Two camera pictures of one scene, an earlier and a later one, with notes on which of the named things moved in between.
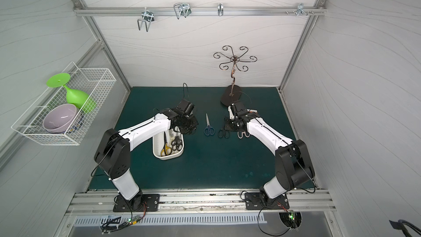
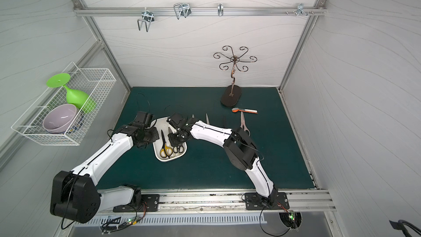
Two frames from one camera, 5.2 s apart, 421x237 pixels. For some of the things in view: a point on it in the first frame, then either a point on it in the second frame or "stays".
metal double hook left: (148, 17) stays
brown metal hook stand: (232, 94) stays
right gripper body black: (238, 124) -> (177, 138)
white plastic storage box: (168, 144) stays
